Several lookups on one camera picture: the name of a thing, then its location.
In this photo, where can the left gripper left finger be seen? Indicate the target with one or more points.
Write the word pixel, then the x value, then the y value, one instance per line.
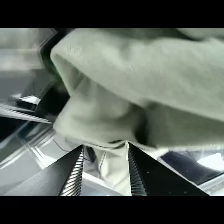
pixel 56 176

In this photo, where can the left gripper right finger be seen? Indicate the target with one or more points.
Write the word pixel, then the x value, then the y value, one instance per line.
pixel 156 178

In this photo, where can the olive green shirt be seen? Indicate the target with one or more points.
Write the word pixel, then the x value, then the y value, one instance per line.
pixel 140 76

